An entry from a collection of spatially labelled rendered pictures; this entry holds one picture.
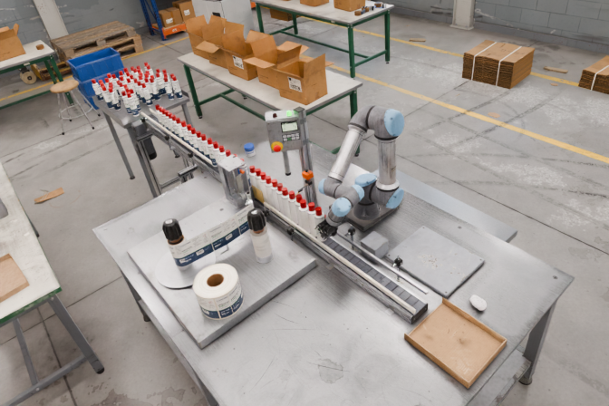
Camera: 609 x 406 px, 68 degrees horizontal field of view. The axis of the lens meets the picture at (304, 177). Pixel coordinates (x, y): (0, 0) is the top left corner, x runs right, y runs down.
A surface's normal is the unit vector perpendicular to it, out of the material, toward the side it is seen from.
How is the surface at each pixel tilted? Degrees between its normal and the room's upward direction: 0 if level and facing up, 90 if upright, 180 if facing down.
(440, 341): 0
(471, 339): 0
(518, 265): 0
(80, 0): 90
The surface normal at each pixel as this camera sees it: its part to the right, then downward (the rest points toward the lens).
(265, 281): -0.11, -0.81
